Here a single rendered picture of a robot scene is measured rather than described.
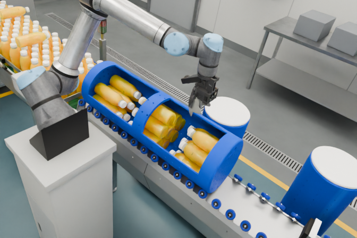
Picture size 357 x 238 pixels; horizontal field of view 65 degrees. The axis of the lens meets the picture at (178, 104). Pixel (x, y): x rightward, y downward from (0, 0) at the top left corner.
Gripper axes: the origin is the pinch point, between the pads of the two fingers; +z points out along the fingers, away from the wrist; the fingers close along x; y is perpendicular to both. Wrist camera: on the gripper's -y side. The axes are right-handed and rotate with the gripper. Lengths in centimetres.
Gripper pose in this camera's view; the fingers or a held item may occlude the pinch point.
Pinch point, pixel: (194, 110)
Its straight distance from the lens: 123.3
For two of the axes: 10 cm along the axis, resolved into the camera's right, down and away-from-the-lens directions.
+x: 6.3, -4.0, 6.7
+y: 7.7, 4.6, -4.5
